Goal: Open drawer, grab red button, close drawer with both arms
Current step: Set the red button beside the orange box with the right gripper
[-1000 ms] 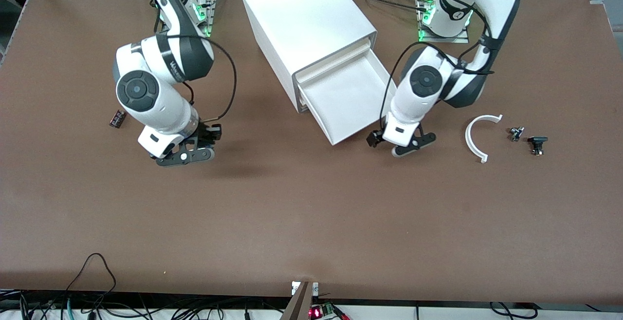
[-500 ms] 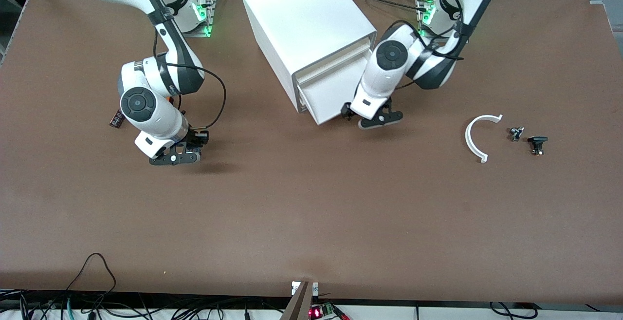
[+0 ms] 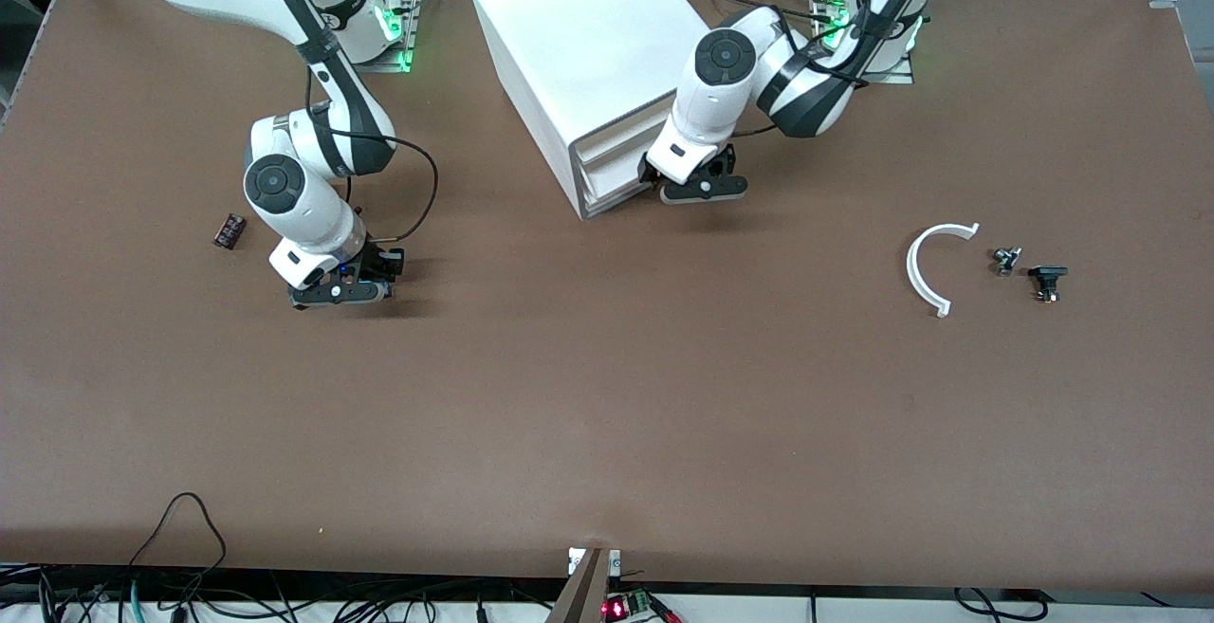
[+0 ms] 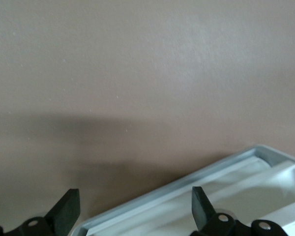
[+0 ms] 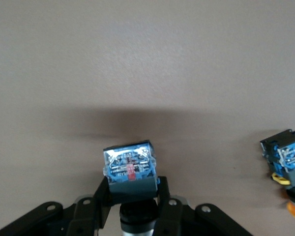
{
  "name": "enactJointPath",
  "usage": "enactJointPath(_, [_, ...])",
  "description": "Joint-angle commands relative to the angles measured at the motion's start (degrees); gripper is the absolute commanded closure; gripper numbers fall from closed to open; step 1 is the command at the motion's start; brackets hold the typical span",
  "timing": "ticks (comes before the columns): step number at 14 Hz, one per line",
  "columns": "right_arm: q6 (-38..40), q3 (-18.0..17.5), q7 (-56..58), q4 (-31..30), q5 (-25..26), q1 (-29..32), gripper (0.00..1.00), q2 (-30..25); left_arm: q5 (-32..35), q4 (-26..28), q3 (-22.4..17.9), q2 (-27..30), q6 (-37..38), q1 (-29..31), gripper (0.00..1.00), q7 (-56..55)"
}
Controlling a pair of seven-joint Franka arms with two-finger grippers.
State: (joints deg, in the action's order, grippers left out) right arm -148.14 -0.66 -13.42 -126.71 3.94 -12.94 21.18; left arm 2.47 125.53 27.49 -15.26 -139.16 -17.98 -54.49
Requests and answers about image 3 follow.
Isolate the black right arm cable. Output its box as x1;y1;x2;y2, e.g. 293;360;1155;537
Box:
303;73;440;245

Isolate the small black plastic component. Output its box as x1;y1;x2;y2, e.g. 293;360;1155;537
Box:
1028;265;1070;304

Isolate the circuit board with red light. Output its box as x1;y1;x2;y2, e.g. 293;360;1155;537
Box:
599;588;682;623

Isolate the white curved plastic arc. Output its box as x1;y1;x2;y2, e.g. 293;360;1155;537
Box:
906;222;981;319

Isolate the grey metal camera post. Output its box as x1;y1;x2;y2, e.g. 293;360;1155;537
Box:
543;548;611;623

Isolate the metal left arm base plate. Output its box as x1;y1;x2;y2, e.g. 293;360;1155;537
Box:
813;0;916;85

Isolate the white post bracket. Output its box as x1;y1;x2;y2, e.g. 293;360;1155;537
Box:
567;547;622;577

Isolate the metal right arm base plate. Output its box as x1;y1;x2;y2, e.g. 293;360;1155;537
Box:
356;0;419;74

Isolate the thin black looped cable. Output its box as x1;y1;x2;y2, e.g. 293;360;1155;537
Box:
126;492;229;596

